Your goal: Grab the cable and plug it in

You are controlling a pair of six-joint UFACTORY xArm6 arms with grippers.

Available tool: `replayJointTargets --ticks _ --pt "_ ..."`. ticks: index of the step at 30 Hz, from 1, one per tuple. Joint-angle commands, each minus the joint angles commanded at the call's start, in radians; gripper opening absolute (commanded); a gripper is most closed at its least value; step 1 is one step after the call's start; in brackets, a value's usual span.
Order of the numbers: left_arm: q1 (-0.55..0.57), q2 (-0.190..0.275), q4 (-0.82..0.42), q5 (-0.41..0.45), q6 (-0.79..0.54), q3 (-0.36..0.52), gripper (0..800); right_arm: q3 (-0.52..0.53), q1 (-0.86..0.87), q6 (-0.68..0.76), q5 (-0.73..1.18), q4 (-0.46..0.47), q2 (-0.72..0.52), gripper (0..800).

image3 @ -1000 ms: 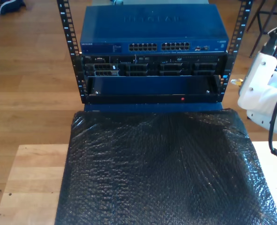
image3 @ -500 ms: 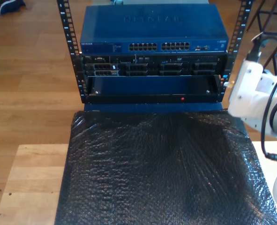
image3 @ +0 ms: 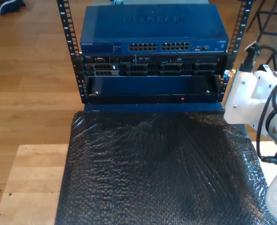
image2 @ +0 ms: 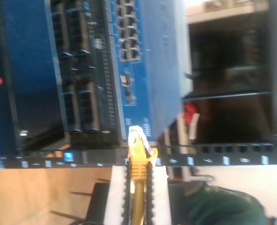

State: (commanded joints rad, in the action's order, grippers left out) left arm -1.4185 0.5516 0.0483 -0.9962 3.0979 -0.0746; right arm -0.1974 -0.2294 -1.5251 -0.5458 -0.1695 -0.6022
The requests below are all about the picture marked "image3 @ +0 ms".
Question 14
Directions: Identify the black rack server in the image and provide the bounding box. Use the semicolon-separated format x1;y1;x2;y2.
81;54;228;77

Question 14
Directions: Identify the dark blue sneaker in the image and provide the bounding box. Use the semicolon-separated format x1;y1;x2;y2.
0;0;26;15

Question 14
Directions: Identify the blue network switch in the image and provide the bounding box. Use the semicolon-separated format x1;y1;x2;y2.
79;4;230;55

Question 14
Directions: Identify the black camera cable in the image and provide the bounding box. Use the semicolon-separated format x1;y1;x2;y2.
240;42;277;165

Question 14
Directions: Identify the blue rack base plate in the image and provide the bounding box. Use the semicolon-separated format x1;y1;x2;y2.
83;102;225;113

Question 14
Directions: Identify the blue rack tray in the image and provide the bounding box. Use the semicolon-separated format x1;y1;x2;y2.
85;75;223;104

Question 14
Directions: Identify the black bubble-wrap mat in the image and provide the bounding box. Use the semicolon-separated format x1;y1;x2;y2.
54;108;277;225

